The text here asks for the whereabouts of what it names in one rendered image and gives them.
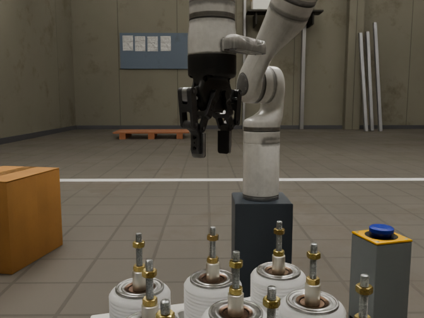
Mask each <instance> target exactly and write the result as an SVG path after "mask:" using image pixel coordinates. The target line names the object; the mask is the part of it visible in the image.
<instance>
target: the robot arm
mask: <svg viewBox="0 0 424 318"><path fill-rule="evenodd" d="M316 2H317V0H270V3H269V6H268V10H267V11H266V15H265V17H264V20H263V23H262V25H261V28H260V30H259V33H258V34H257V37H256V38H250V37H245V36H242V35H237V34H236V29H235V0H189V30H188V36H187V63H188V76H189V77H190V78H193V83H192V87H183V88H179V89H178V100H179V115H180V126H181V128H185V129H187V130H189V132H190V133H191V153H192V157H194V158H204V157H205V156H206V133H203V132H205V130H206V126H207V123H208V120H209V119H210V118H212V116H213V117H214V118H215V119H216V123H217V125H218V129H220V131H218V152H219V153H223V154H228V153H230V152H231V146H232V144H231V142H232V141H231V140H232V130H233V128H234V127H235V126H238V125H239V124H240V111H241V102H245V103H260V104H261V105H260V109H259V111H258V112H257V113H256V114H254V115H253V116H251V117H249V118H247V119H245V120H244V125H243V130H244V131H243V192H242V197H243V198H244V199H246V200H249V201H259V202H266V201H275V200H277V199H279V179H280V125H281V121H282V119H283V107H284V99H285V78H284V75H283V72H282V70H281V69H280V68H278V67H275V66H269V64H270V62H271V61H272V59H273V57H274V56H275V55H276V54H277V53H278V52H279V51H280V50H281V49H282V48H283V47H284V46H285V45H286V44H287V43H289V42H290V41H291V40H292V39H293V38H295V37H296V36H297V35H298V34H299V33H300V32H301V31H302V29H303V28H304V27H305V25H306V24H307V22H308V20H309V18H310V16H311V13H312V11H313V9H314V6H315V4H316ZM237 53H238V54H247V55H248V56H247V58H246V60H245V62H244V64H243V66H242V68H241V70H240V72H239V75H238V78H237V85H236V90H232V89H231V86H230V79H231V78H234V77H236V74H237ZM198 110H200V111H198ZM233 110H234V119H232V115H233ZM187 112H189V113H190V120H189V121H188V120H187ZM222 118H224V121H223V119H222ZM198 119H201V120H200V123H198Z"/></svg>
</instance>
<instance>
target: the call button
mask: <svg viewBox="0 0 424 318"><path fill-rule="evenodd" d="M369 231H370V232H371V234H372V235H373V236H375V237H380V238H389V237H391V234H393V233H394V228H393V227H391V226H389V225H384V224H373V225H370V226H369Z"/></svg>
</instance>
